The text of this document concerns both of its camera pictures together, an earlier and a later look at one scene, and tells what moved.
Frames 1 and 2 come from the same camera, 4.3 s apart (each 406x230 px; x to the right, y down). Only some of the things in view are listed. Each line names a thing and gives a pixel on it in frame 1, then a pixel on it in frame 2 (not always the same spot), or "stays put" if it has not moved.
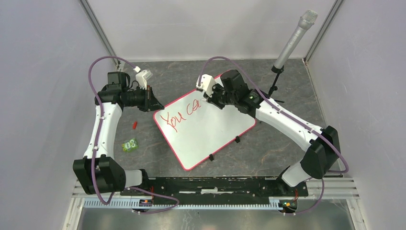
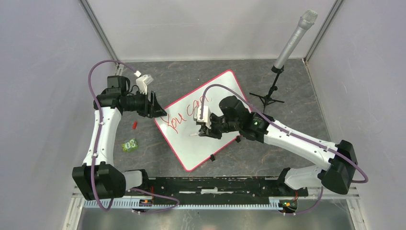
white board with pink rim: (195, 128) stays put
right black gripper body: (220, 97) → (219, 125)
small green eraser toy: (130, 145) stays put
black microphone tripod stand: (278, 71) stays put
